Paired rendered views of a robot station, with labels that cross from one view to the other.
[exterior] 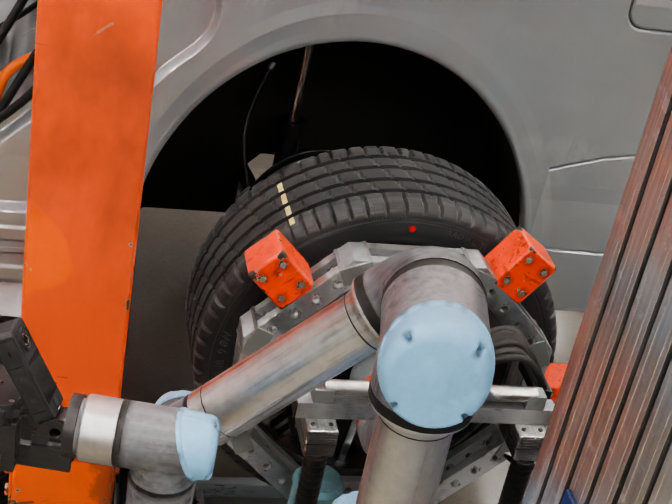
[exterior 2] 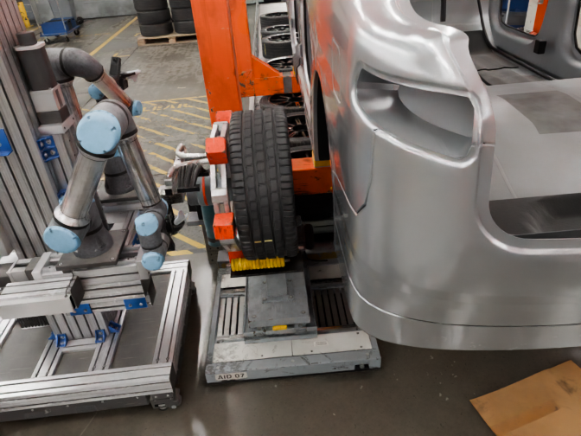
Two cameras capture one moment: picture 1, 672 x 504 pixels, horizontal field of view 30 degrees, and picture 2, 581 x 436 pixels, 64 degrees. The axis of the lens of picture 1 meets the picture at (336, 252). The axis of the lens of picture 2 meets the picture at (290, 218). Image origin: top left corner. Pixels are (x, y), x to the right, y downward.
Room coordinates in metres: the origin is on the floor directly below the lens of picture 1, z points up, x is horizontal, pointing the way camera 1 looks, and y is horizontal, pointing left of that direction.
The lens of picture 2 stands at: (2.52, -1.84, 1.81)
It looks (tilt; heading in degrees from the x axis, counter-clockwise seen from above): 32 degrees down; 105
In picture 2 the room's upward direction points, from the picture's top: 5 degrees counter-clockwise
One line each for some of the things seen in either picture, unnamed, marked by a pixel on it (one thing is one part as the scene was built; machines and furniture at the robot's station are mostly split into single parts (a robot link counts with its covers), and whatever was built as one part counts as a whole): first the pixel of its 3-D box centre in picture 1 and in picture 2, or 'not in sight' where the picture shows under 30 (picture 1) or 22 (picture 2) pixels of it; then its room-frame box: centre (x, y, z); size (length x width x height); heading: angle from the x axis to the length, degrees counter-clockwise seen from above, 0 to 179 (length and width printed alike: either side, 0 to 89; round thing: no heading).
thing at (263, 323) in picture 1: (386, 386); (227, 188); (1.78, -0.13, 0.85); 0.54 x 0.07 x 0.54; 105
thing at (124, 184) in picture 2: not in sight; (118, 177); (1.24, -0.11, 0.87); 0.15 x 0.15 x 0.10
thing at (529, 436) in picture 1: (523, 430); (172, 195); (1.63, -0.35, 0.93); 0.09 x 0.05 x 0.05; 15
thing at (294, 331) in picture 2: not in sight; (278, 300); (1.94, -0.06, 0.13); 0.50 x 0.36 x 0.10; 105
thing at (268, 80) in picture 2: not in sight; (281, 73); (1.44, 2.34, 0.69); 0.52 x 0.17 x 0.35; 15
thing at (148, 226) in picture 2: not in sight; (150, 228); (1.68, -0.63, 0.95); 0.11 x 0.08 x 0.11; 105
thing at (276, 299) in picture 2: not in sight; (276, 277); (1.95, -0.09, 0.32); 0.40 x 0.30 x 0.28; 105
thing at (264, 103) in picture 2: not in sight; (296, 109); (1.58, 2.22, 0.39); 0.66 x 0.66 x 0.24
